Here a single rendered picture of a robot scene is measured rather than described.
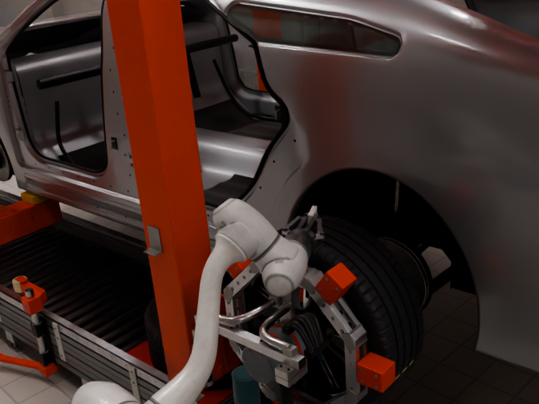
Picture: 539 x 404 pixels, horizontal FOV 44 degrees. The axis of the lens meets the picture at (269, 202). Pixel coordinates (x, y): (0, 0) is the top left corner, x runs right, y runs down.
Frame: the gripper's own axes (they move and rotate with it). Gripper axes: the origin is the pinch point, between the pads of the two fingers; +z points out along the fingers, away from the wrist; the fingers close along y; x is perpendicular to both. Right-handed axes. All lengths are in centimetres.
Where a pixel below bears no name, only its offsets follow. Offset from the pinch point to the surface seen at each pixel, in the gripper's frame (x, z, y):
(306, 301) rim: -31.6, -0.8, -1.2
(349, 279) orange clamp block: -12.1, -14.6, 14.3
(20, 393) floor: -141, 39, -158
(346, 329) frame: -26.1, -19.9, 15.0
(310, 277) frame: -14.3, -13.2, 2.4
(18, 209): -79, 119, -201
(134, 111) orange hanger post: 27, 5, -59
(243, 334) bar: -29.2, -25.8, -14.9
